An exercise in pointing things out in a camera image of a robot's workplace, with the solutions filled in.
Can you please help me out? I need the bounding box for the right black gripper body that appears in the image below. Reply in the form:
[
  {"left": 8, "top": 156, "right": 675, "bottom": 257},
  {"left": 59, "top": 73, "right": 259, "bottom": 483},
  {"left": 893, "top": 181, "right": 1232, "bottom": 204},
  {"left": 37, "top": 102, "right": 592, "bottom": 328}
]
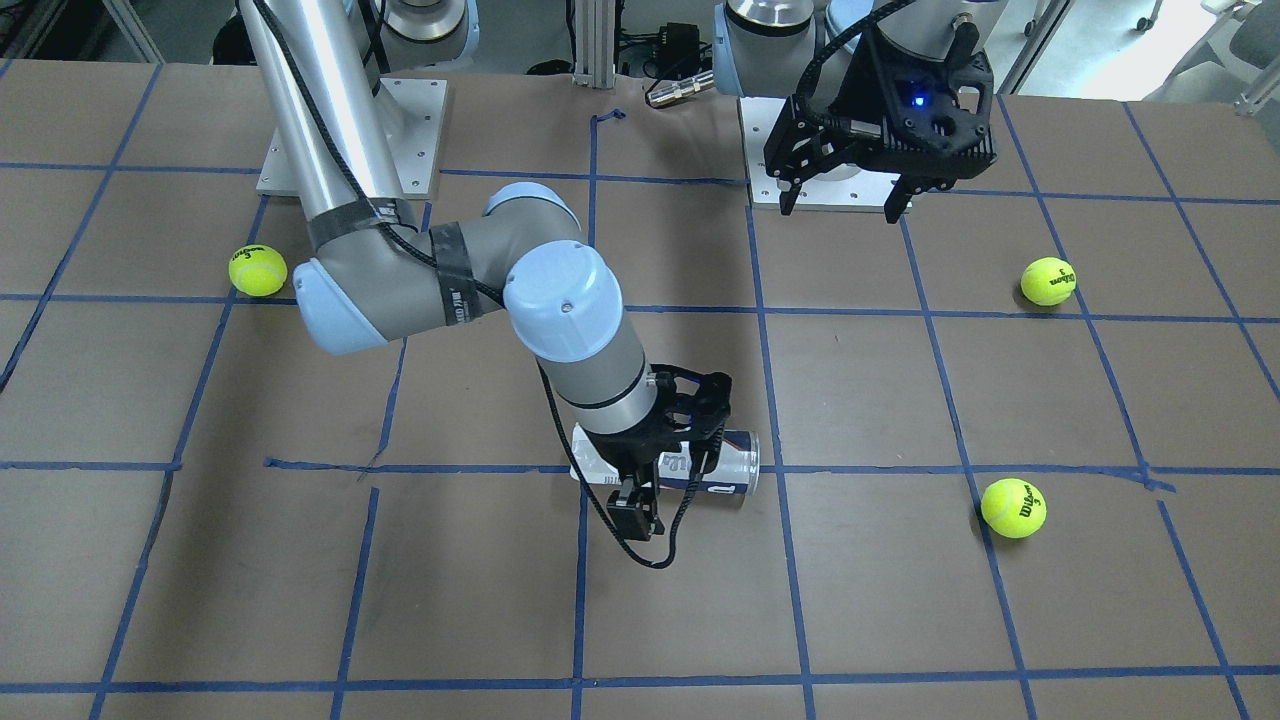
[{"left": 585, "top": 366, "right": 733, "bottom": 477}]

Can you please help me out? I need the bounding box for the aluminium frame post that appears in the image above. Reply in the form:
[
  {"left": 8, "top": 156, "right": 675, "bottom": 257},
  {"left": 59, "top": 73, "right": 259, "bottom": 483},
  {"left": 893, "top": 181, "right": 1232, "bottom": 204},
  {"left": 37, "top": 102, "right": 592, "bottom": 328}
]
[{"left": 567, "top": 0, "right": 618, "bottom": 90}]

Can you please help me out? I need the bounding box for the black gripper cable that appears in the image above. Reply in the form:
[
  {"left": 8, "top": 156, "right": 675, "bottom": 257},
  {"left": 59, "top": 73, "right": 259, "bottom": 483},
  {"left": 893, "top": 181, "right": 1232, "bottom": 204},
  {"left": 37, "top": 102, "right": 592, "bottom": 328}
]
[{"left": 536, "top": 360, "right": 726, "bottom": 571}]

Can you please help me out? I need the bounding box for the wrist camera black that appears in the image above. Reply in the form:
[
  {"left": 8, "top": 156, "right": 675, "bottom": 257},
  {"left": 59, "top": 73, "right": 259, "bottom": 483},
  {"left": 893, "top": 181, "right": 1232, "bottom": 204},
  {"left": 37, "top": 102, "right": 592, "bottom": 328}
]
[{"left": 605, "top": 477, "right": 666, "bottom": 541}]

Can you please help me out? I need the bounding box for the tennis ball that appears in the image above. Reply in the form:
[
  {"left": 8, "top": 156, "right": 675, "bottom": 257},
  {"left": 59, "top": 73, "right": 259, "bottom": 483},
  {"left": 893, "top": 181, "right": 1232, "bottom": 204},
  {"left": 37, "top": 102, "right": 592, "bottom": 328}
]
[
  {"left": 979, "top": 478, "right": 1047, "bottom": 541},
  {"left": 227, "top": 243, "right": 289, "bottom": 297},
  {"left": 1019, "top": 258, "right": 1076, "bottom": 307}
]

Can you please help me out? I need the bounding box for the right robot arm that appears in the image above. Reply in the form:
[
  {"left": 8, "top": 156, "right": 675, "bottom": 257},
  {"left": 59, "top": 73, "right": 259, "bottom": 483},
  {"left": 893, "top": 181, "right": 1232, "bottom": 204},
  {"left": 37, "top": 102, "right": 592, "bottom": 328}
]
[{"left": 239, "top": 1, "right": 731, "bottom": 541}]

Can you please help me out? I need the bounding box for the tennis ball centre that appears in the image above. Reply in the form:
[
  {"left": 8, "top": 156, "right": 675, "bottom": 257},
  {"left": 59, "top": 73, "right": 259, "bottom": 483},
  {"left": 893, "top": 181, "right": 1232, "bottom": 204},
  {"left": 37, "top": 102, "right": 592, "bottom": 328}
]
[{"left": 979, "top": 478, "right": 1047, "bottom": 541}]

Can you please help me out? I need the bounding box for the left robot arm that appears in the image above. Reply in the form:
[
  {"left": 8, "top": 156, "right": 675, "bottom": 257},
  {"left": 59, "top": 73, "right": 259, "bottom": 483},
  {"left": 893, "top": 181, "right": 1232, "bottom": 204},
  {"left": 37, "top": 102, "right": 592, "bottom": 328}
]
[{"left": 713, "top": 1, "right": 1005, "bottom": 223}]

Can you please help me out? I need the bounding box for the black cables bundle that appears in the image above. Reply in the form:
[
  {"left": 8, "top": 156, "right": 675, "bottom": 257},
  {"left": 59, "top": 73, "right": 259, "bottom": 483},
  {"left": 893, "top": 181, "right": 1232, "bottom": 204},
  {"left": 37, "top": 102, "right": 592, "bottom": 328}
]
[{"left": 525, "top": 20, "right": 716, "bottom": 109}]

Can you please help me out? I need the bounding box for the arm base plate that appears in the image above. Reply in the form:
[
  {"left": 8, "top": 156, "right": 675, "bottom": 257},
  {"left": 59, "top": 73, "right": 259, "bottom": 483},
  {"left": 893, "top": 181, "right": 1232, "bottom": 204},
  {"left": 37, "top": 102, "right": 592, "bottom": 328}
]
[
  {"left": 256, "top": 78, "right": 449, "bottom": 200},
  {"left": 739, "top": 96, "right": 922, "bottom": 213}
]

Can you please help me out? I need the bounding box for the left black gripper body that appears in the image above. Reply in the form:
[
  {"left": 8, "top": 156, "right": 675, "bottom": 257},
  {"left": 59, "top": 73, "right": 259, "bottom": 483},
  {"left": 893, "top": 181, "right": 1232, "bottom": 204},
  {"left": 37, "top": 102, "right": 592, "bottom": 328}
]
[{"left": 790, "top": 26, "right": 998, "bottom": 181}]

